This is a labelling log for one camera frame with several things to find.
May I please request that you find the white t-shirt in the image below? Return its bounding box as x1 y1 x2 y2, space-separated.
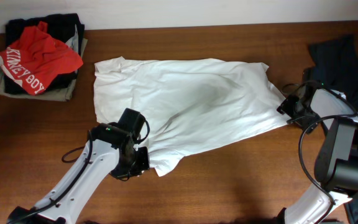
94 57 288 176

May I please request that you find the dark teal garment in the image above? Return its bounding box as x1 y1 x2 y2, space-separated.
308 34 358 224

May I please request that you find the black folded garment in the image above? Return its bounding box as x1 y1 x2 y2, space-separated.
4 13 85 95

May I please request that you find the grey-green folded garment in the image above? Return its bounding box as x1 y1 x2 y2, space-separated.
0 37 88 103

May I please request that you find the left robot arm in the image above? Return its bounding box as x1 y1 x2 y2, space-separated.
7 121 149 224

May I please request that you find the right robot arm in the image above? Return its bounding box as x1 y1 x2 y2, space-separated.
275 85 358 224

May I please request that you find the red printed t-shirt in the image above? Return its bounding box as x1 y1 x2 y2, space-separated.
0 22 83 95

